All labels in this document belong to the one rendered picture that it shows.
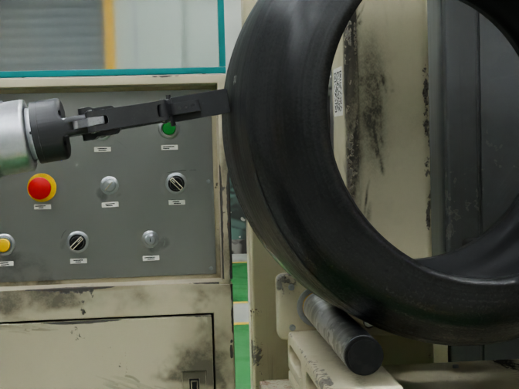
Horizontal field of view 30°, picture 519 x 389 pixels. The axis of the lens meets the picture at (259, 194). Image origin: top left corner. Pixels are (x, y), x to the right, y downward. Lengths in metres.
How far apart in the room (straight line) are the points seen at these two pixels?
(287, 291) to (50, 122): 0.47
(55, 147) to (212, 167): 0.64
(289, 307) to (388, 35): 0.43
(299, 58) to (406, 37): 0.44
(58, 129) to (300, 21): 0.31
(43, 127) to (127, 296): 0.64
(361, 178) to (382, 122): 0.09
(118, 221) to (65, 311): 0.18
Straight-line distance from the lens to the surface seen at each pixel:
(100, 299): 1.74
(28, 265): 1.79
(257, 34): 1.11
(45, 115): 1.16
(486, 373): 1.45
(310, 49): 1.07
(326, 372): 1.19
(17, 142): 1.16
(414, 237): 1.49
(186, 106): 1.17
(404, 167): 1.48
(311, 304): 1.38
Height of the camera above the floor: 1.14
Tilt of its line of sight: 3 degrees down
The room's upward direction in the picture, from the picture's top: 2 degrees counter-clockwise
